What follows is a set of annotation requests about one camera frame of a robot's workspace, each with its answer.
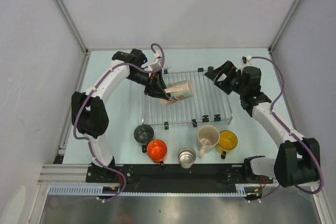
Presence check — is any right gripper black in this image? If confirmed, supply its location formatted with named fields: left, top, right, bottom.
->
left=204, top=60, right=247, bottom=95

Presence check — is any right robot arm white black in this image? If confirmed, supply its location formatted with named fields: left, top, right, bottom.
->
left=205, top=57, right=324, bottom=194

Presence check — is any dark green mug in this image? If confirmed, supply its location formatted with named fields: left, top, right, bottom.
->
left=133, top=124, right=155, bottom=145

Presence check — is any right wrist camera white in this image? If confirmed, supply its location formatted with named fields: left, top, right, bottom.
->
left=240, top=55, right=252, bottom=70

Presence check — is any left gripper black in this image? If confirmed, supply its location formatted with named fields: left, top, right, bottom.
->
left=125, top=68, right=170, bottom=100

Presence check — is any orange mug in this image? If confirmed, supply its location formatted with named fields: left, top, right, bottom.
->
left=142, top=139, right=167, bottom=166

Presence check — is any stainless steel cup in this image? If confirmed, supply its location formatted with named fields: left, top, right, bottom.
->
left=177, top=147, right=197, bottom=169

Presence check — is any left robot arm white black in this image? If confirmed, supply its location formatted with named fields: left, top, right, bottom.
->
left=71, top=43, right=171, bottom=182

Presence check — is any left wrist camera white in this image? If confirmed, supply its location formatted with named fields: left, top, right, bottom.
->
left=148, top=57, right=162, bottom=72

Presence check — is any plain beige mug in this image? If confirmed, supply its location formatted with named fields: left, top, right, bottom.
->
left=196, top=125, right=220, bottom=158

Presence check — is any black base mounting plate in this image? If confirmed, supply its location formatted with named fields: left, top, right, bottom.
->
left=85, top=163, right=274, bottom=194

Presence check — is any beige floral mug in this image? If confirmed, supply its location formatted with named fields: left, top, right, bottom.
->
left=160, top=80, right=194, bottom=106

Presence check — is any white slotted cable duct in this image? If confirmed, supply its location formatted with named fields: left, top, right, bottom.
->
left=49, top=185, right=261, bottom=197

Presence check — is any yellow mug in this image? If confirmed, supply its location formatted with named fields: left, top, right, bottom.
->
left=215, top=130, right=238, bottom=159

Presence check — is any metal wire dish rack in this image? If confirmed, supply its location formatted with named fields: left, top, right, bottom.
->
left=142, top=67, right=233, bottom=130

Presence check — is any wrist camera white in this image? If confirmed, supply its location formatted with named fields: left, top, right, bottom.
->
left=240, top=55, right=252, bottom=70
left=148, top=57, right=162, bottom=72

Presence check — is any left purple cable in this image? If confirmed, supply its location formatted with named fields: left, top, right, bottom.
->
left=72, top=42, right=165, bottom=204

